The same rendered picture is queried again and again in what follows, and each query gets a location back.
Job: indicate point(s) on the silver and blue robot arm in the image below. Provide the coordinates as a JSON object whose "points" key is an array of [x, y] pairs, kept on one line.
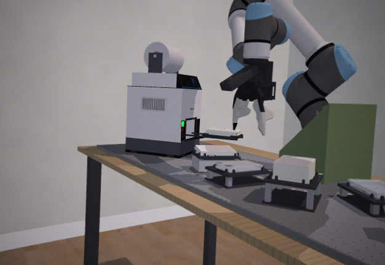
{"points": [[262, 23]]}

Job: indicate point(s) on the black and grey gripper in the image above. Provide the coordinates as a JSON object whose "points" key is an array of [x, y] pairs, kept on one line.
{"points": [[258, 89]]}

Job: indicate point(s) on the dark grey rectangular frame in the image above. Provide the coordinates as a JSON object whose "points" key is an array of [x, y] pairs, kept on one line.
{"points": [[363, 202], [236, 180]]}

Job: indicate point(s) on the light grey roll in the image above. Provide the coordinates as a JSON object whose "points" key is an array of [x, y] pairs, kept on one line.
{"points": [[172, 58]]}

